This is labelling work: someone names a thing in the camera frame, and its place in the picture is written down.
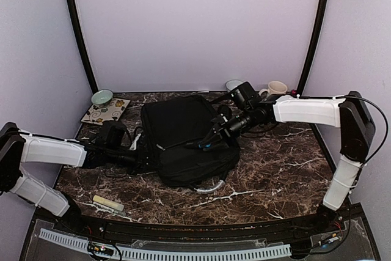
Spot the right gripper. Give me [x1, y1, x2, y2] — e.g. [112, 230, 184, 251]
[200, 108, 257, 150]

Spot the black student bag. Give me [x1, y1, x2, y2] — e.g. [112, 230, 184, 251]
[141, 95, 240, 194]

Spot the yellow highlighter pen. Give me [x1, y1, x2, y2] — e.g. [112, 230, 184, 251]
[93, 195, 124, 211]

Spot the clear pen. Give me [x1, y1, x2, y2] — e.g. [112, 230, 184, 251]
[98, 205, 126, 216]

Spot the black and blue marker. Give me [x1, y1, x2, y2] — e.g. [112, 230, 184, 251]
[192, 143, 211, 150]

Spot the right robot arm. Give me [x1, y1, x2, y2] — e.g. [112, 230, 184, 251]
[195, 83, 376, 233]

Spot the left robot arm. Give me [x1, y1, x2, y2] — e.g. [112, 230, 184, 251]
[1, 121, 142, 234]

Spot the celadon bowl at back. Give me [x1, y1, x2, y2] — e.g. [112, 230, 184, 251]
[225, 79, 243, 92]

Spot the celadon bowl on tile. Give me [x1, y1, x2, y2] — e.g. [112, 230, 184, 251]
[91, 89, 114, 108]

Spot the white mug with print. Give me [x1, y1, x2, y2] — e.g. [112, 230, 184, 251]
[258, 81, 288, 98]

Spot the small circuit board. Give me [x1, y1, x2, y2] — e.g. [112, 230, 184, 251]
[87, 242, 114, 258]

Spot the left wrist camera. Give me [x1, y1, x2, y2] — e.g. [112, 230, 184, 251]
[95, 120, 128, 149]

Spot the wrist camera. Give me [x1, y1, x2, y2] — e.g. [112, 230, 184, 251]
[95, 120, 128, 149]
[230, 82, 261, 111]

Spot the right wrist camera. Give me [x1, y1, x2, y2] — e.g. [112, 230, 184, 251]
[230, 82, 261, 111]

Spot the black front table rail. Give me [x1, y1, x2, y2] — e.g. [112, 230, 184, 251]
[48, 205, 346, 246]

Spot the white cable duct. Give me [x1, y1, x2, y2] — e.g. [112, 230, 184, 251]
[38, 229, 291, 260]

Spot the right black frame post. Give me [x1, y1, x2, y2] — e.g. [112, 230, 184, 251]
[296, 0, 327, 95]

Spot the black frame post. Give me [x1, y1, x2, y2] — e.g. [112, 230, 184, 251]
[296, 0, 327, 95]
[66, 0, 98, 94]

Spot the left black frame post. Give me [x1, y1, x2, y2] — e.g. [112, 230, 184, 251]
[66, 0, 98, 94]

